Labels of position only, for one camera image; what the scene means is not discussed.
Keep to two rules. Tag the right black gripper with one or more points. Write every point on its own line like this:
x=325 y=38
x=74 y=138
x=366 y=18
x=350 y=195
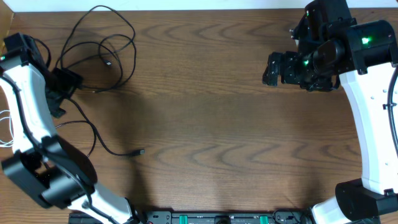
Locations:
x=288 y=60

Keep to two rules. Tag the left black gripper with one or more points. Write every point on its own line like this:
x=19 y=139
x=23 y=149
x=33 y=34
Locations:
x=72 y=79

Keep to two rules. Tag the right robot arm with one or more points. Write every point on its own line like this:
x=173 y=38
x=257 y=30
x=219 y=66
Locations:
x=335 y=51

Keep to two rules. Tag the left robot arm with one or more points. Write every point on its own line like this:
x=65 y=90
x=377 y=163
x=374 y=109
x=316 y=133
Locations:
x=51 y=171

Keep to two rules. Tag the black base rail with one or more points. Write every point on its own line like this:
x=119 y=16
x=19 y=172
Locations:
x=280 y=216

